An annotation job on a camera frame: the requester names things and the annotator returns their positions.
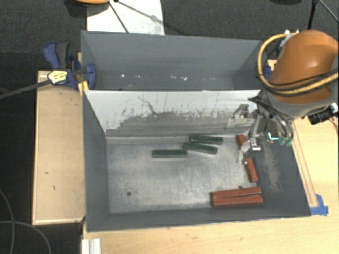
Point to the red-brown flat block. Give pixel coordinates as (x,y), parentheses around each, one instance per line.
(251,171)
(238,201)
(235,192)

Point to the grey metal bin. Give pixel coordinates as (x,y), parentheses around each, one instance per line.
(169,173)

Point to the black cylinder on white bracket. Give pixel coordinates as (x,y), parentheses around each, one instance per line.
(319,116)

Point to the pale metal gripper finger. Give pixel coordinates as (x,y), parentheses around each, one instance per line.
(247,148)
(242,112)

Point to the dark green flat block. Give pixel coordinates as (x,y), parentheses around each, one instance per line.
(200,148)
(169,153)
(206,139)

